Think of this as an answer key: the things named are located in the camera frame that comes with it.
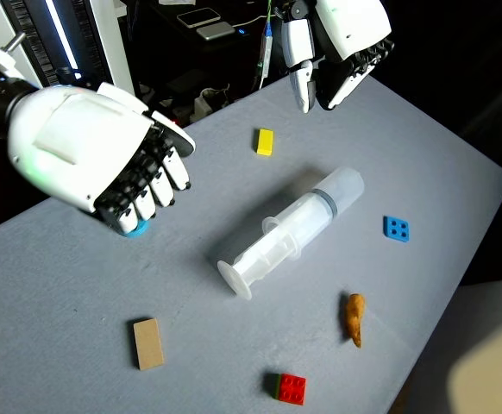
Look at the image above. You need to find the hanging cable with blue plug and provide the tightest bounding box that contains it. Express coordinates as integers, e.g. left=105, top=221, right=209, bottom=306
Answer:
left=254, top=0, right=278, bottom=91

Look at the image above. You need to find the blue four-hole square block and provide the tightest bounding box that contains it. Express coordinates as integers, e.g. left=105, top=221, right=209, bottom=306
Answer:
left=382, top=215, right=411, bottom=246

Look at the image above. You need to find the wooden rectangular block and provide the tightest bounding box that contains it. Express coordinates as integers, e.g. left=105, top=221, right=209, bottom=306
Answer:
left=132, top=317, right=166, bottom=372

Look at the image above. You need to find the red toy brick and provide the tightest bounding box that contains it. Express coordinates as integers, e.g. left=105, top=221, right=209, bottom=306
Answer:
left=277, top=373, right=308, bottom=407

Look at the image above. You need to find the brown toy carrot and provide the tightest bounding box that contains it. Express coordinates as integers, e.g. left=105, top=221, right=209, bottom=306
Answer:
left=344, top=292, right=367, bottom=348

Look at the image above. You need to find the clear plastic box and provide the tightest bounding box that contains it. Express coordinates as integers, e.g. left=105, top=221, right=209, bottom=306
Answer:
left=216, top=166, right=366, bottom=300

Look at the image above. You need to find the silver flat box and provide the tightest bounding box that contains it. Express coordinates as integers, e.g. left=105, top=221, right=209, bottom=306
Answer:
left=196, top=21, right=237, bottom=43

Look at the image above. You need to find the white frame post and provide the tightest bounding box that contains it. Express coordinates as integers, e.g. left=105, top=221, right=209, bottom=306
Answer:
left=89, top=0, right=136, bottom=98

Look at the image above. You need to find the yellow block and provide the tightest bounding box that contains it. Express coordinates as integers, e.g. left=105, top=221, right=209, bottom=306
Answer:
left=255, top=128, right=275, bottom=157

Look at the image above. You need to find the white-rimmed black phone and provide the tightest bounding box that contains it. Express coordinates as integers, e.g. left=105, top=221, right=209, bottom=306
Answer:
left=176, top=7, right=223, bottom=30

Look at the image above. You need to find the grey table cloth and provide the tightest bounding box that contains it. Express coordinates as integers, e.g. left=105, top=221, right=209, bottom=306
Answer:
left=0, top=75, right=502, bottom=414

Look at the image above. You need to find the blue round block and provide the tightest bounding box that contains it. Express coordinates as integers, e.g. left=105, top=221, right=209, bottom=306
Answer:
left=119, top=218, right=151, bottom=240

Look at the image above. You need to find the white light strip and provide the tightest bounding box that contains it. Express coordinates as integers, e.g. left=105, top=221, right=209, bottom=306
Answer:
left=45, top=0, right=80, bottom=73

